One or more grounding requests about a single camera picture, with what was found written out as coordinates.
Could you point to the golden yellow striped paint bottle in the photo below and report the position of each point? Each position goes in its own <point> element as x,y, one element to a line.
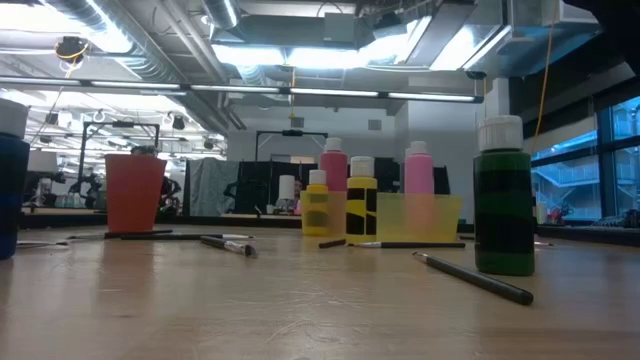
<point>317,192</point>

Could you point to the dark pink paint bottle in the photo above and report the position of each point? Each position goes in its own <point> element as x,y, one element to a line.
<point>334,170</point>

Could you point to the light pink paint bottle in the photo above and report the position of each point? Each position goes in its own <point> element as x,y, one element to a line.
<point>419,172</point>

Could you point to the lemon yellow striped paint bottle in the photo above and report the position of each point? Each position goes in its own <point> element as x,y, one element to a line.
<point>361,182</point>

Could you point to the green striped paint bottle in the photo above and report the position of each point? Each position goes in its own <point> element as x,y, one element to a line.
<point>504,210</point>

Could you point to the navy blue paint bottle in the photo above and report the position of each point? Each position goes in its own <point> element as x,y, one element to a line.
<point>12,200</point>

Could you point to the person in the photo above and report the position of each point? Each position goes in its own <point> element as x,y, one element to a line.
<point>143,149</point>
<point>298,187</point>

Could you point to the white cylinder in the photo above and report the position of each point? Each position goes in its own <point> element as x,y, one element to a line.
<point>286,186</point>

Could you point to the grey curtain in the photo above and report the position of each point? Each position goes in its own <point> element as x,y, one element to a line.
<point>212,185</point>

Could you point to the long ceiling light bar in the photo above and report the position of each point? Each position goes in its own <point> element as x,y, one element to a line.
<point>235,88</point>

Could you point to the yellow translucent plastic tray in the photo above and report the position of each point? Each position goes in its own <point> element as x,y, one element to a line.
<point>445,217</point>

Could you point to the orange-red plastic cup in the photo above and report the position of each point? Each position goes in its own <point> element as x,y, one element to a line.
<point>135,195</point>

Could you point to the large glass window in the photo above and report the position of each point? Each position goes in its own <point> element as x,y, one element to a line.
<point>570,180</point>

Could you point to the silver spiral air duct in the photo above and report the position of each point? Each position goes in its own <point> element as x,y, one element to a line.
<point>222,12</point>

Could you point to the large silver air duct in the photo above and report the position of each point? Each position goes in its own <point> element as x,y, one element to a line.
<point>160,62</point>

